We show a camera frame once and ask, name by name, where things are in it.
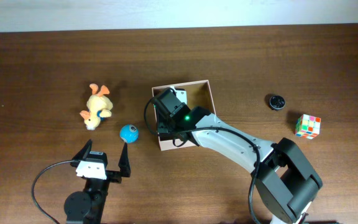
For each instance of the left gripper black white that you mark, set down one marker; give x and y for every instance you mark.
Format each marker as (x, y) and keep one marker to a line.
(115, 177)

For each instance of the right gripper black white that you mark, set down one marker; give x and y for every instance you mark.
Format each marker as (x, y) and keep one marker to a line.
(161, 127)

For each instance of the pink cardboard box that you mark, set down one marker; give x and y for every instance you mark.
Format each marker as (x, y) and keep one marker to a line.
(196, 93)

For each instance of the colourful puzzle cube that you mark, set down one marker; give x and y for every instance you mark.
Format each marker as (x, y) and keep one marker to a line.
(308, 126)

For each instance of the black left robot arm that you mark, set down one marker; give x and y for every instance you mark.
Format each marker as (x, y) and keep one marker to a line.
(87, 205)

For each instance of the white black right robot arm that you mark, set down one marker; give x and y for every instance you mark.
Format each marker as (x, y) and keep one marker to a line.
(284, 178)

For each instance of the blue ball toy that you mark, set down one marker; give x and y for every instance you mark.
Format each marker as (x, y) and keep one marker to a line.
(129, 133)

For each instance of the yellow plush duck toy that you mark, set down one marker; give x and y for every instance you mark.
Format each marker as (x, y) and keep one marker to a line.
(99, 107)

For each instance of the black round cap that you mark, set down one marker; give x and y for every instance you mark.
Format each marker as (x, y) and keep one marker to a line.
(276, 102)

